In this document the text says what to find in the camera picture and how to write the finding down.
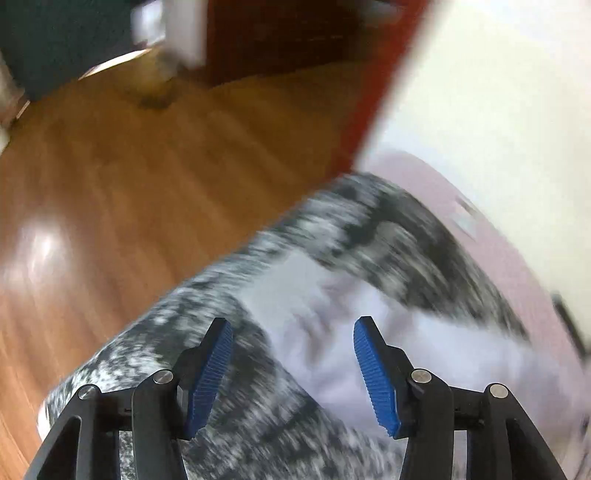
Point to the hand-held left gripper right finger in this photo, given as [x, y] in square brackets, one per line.
[375, 379]

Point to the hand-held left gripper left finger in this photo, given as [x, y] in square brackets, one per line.
[211, 374]

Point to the pale lavender garment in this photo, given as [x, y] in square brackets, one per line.
[323, 332]

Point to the black and white speckled garment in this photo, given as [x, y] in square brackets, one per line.
[277, 443]

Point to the pink cloth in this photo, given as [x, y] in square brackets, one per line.
[517, 277]

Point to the yellowish floor object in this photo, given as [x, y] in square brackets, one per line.
[157, 85]

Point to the white bed sheet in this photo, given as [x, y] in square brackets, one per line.
[498, 92]

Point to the dark red wooden cabinet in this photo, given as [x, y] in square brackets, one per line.
[286, 37]

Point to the white box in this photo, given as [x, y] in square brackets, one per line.
[182, 27]

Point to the dark teal furniture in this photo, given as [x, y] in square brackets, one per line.
[60, 41]

